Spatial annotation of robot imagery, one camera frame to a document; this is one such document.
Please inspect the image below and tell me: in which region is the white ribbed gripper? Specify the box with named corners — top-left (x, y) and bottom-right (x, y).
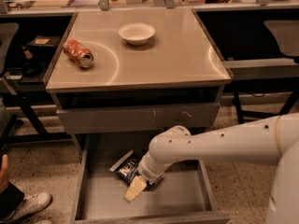
top-left (124, 154), bottom-right (167, 203)

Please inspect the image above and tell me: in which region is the blue chip bag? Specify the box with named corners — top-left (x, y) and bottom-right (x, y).
top-left (110, 150), bottom-right (162, 190)

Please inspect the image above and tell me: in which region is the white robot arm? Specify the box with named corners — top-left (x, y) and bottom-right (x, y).
top-left (125, 113), bottom-right (299, 224)

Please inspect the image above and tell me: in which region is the open grey middle drawer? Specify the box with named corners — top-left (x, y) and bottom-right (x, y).
top-left (71, 132), bottom-right (230, 224)

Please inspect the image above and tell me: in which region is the closed grey top drawer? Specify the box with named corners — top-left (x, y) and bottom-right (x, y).
top-left (57, 103), bottom-right (220, 134)

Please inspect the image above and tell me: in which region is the grey drawer cabinet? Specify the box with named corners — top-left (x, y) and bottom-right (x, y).
top-left (42, 7), bottom-right (234, 224)

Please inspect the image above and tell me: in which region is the white sneaker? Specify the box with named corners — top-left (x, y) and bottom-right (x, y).
top-left (0, 191), bottom-right (52, 224)

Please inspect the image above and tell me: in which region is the dark trouser leg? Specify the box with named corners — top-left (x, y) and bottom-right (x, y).
top-left (0, 183), bottom-right (24, 218)

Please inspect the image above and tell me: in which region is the black desk leg right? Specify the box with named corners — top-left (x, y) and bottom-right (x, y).
top-left (233, 91), bottom-right (244, 124)

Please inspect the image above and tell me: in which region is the orange soda can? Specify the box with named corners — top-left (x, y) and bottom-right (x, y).
top-left (63, 40), bottom-right (93, 68)

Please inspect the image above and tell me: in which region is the white paper bowl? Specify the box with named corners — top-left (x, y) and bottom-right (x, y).
top-left (119, 22), bottom-right (155, 46)

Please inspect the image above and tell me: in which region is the dark glass bottle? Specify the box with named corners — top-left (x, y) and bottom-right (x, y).
top-left (21, 46), bottom-right (42, 77)

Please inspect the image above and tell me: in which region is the black box on shelf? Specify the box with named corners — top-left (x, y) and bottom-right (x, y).
top-left (26, 35), bottom-right (61, 60)

